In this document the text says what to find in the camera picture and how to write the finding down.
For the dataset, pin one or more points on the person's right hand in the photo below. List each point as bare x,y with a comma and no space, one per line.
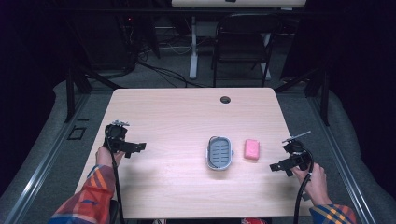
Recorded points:
314,184

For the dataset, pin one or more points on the black folding chair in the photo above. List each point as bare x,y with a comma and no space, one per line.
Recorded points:
246,43

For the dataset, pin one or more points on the white desk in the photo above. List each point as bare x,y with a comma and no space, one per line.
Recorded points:
238,3

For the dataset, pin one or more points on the aluminium rail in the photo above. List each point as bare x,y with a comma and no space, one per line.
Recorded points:
40,168
345,168

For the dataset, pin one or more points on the black metal stand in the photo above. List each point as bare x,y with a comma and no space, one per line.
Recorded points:
76,90
317,90

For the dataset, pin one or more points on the red item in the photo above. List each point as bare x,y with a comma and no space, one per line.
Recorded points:
253,221

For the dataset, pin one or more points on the person's left hand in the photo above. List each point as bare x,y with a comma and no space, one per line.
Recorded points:
105,158

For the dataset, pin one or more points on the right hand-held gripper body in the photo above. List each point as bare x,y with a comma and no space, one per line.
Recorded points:
297,154

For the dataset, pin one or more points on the grey soap dish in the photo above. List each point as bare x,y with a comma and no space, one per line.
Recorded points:
219,152

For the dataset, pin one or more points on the pink soap bar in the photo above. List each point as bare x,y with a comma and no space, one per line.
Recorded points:
251,149

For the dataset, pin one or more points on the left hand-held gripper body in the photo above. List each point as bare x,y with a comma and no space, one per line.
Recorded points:
115,134

